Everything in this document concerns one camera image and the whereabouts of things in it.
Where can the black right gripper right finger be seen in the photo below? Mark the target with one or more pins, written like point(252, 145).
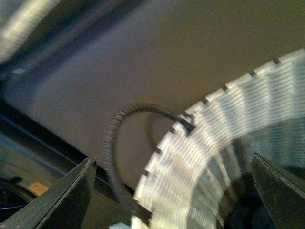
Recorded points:
point(282, 193)

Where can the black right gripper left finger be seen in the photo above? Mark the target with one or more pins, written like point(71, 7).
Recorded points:
point(63, 206)

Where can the grey front-load washing machine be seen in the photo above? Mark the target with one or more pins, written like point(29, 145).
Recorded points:
point(31, 152)

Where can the orange warning sticker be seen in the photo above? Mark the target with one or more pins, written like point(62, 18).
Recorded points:
point(37, 188)

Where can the white woven laundry basket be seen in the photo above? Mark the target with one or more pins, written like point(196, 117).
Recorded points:
point(193, 180)

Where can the brown cabinet side panel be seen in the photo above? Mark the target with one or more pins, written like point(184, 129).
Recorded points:
point(70, 65)

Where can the dark braided basket handle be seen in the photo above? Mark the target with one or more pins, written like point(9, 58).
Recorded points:
point(108, 147)

